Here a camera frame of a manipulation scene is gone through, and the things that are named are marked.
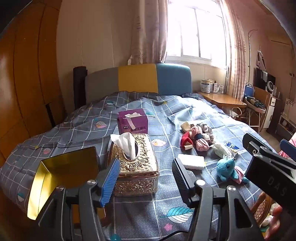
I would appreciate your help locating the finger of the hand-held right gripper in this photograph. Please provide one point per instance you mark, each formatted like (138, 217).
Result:
(288, 148)
(255, 140)

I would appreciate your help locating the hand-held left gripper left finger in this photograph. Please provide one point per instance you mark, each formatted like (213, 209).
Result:
(110, 183)

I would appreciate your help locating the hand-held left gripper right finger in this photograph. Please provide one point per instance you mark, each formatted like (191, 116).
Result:
(181, 179)

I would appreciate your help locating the white foam sponge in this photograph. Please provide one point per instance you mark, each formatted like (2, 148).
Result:
(192, 161)

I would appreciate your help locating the red fluffy toy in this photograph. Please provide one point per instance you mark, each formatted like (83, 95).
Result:
(186, 140)

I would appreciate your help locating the blue plush toy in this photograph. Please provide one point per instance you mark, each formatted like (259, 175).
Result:
(227, 169)

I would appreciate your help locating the gold tin box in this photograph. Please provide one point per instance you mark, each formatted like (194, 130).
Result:
(62, 171)

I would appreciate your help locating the person's right hand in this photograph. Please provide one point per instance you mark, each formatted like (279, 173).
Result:
(274, 222)

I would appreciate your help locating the blue and white tissue pack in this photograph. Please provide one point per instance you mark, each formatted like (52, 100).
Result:
(232, 147)

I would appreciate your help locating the ornate gold tissue box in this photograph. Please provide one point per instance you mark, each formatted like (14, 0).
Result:
(136, 171)

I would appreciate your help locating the wicker chair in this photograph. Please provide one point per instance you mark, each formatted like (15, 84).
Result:
(261, 206)

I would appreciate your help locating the white wipes packet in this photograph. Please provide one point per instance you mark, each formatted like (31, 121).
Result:
(218, 150)

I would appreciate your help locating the pink towel roll, blue band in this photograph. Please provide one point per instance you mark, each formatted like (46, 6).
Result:
(201, 144)

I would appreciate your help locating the blue chair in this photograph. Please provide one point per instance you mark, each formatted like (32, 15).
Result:
(248, 90)

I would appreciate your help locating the grey checked leaf-print blanket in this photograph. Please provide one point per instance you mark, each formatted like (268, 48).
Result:
(161, 129)

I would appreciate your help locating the small white fan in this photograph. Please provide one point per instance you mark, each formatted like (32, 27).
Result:
(271, 88)

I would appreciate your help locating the purple tissue box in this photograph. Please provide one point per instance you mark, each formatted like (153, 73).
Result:
(134, 122)

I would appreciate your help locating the white tin can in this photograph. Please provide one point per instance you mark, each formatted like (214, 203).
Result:
(207, 86)

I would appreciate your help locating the pink patterned curtain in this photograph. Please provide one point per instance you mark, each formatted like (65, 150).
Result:
(237, 58)
(148, 32)

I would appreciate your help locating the black rolled mat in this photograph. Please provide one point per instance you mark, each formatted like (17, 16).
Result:
(79, 88)

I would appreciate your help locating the grey yellow blue headboard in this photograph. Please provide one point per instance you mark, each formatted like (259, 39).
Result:
(138, 78)

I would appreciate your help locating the window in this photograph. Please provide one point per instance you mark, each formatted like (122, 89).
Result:
(196, 30)

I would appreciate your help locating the wooden wardrobe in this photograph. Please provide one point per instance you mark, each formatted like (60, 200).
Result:
(30, 81)

